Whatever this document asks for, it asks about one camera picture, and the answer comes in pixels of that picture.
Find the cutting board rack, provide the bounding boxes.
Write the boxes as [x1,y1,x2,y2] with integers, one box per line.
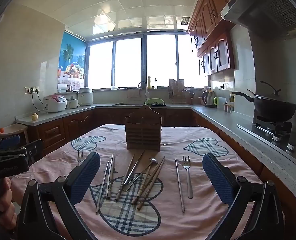
[168,78,188,105]

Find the wok lid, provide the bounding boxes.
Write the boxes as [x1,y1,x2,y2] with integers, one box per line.
[247,81,296,105]

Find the pink dish cloth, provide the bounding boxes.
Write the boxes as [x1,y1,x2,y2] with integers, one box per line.
[127,89,142,99]

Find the person's left hand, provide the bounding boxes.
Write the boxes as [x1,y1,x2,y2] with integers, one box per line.
[0,177,17,231]

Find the kitchen sink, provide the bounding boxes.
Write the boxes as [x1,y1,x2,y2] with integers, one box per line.
[112,101,167,106]

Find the range hood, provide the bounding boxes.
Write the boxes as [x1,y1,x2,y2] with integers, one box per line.
[220,0,296,40]

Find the white electric stew pot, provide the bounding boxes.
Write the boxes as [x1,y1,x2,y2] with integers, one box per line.
[78,87,93,107]

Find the carved light wooden chopstick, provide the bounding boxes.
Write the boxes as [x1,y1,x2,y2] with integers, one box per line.
[115,154,135,202]
[131,157,163,204]
[137,156,166,210]

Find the beige plastic stool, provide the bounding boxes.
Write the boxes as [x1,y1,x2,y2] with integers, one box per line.
[0,124,29,150]

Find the kitchen window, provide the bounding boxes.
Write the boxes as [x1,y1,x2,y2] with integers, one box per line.
[87,32,210,91]

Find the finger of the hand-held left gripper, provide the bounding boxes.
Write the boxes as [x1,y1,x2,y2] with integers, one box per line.
[0,134,21,149]
[25,139,44,166]

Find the metal spoon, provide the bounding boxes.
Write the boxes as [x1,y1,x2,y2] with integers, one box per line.
[125,157,159,192]

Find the electric kettle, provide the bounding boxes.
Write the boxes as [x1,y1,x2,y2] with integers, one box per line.
[202,89,216,108]

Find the wooden utensil holder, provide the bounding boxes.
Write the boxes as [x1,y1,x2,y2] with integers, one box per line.
[124,104,162,152]

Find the gas stove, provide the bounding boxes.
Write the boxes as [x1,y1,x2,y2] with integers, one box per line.
[238,116,296,157]

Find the black wok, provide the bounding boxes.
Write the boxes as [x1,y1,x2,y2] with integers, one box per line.
[232,91,296,122]

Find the metal kitchen faucet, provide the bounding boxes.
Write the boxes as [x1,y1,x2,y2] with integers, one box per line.
[137,81,148,103]

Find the black power cable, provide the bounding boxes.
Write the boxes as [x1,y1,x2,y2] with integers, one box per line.
[31,91,48,113]

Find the pink heart-print tablecloth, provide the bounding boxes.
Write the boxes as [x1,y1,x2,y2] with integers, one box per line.
[10,124,271,240]

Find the white and pink rice cooker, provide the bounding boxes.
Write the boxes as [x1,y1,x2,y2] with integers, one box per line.
[43,94,67,113]

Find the grey kitchen countertop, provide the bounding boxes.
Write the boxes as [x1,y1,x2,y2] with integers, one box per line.
[15,102,296,204]

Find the tropical fruit wall poster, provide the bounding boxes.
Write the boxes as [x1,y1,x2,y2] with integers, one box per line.
[58,31,87,88]

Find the wooden wall cabinets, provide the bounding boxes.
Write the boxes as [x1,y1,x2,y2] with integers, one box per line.
[187,0,241,77]

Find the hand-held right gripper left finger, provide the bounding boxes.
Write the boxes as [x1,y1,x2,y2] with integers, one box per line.
[16,152,101,240]

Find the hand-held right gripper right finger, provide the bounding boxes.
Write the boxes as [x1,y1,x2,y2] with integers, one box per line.
[202,153,285,240]

